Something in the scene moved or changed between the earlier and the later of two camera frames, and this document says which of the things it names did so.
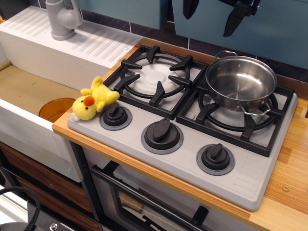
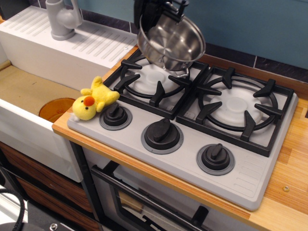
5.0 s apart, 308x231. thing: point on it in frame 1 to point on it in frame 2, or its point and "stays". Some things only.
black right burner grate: x=256 y=133 stays
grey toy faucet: x=64 y=21 stays
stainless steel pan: x=238 y=82 to x=173 y=45
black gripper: x=242 y=8 to x=152 y=10
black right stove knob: x=215 y=160 stays
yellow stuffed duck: x=84 y=107 stays
